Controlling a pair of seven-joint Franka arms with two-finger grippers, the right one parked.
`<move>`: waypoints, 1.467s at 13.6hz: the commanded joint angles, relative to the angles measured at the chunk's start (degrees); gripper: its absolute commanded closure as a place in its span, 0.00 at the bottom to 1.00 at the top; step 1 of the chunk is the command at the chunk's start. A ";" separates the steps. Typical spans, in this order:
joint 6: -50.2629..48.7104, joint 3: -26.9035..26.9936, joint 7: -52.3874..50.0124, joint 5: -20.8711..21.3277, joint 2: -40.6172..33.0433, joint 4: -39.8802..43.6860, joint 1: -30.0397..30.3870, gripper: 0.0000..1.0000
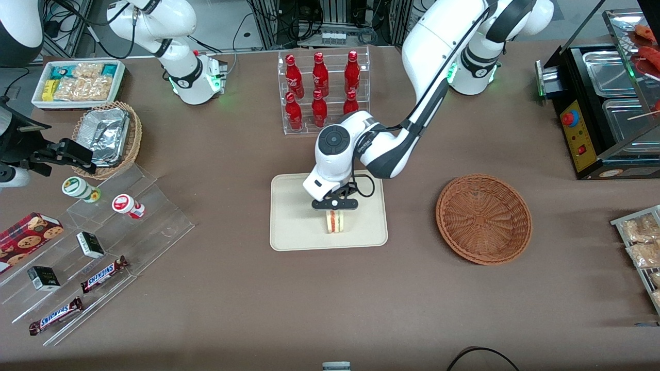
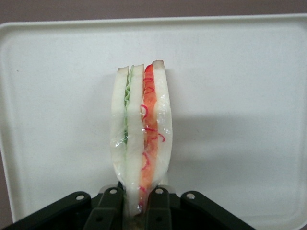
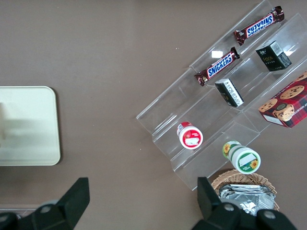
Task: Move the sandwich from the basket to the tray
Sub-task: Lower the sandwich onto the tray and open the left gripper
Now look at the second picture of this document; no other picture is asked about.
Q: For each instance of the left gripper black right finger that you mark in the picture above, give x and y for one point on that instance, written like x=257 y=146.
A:
x=158 y=206

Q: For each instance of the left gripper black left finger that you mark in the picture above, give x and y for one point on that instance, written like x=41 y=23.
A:
x=110 y=203

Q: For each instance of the triangular sandwich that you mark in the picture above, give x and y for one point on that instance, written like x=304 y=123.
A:
x=141 y=124

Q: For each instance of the cream rectangular plastic tray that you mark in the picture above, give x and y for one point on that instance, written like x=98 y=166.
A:
x=227 y=95

